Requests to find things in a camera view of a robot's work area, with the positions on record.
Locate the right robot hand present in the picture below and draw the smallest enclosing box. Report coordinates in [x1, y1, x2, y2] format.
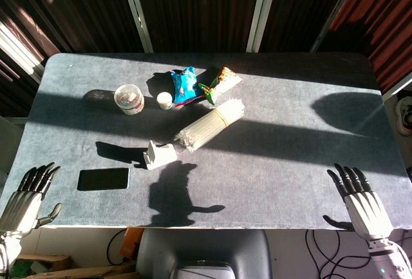
[323, 162, 394, 240]

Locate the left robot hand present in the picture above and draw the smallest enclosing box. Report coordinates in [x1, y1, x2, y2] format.
[0, 162, 62, 238]

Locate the black smartphone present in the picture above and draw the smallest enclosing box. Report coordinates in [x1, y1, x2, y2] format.
[77, 167, 130, 192]

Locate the white folding phone stand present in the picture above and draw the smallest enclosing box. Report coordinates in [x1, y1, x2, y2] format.
[142, 140, 178, 171]

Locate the cardboard box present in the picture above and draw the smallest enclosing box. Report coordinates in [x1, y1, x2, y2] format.
[9, 253, 73, 276]

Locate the white sneaker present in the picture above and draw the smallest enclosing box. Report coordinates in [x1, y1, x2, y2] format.
[395, 95, 412, 137]

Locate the flat cardboard sheet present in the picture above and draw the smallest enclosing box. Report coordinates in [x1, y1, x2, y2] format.
[28, 261, 140, 279]

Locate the blue-grey table cloth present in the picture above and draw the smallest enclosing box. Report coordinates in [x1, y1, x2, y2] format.
[0, 52, 412, 230]

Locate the orange device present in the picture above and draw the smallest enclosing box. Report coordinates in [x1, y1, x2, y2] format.
[119, 227, 144, 259]

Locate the clear plastic jar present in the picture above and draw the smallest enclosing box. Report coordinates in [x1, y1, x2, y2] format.
[113, 83, 145, 116]

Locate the small white jar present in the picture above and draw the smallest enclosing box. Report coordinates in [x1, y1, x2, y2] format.
[156, 91, 174, 111]

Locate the bundle of clear straws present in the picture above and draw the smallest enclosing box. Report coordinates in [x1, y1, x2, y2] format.
[174, 97, 245, 153]

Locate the orange-red curtain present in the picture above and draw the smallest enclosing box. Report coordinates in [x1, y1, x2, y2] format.
[329, 0, 412, 93]

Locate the green orange snack bag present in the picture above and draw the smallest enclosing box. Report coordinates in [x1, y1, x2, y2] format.
[198, 66, 243, 105]

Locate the dark brown curtain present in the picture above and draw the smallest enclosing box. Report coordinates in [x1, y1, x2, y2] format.
[259, 0, 355, 53]
[132, 0, 263, 53]
[0, 0, 144, 67]

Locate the blue snack bag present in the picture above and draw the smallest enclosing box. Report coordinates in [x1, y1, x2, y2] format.
[169, 66, 207, 108]

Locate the black cable tangle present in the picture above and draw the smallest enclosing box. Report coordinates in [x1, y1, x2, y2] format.
[304, 229, 376, 279]

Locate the white window frame post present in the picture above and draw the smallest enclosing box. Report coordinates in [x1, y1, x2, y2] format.
[117, 0, 154, 53]
[310, 0, 365, 53]
[245, 0, 273, 53]

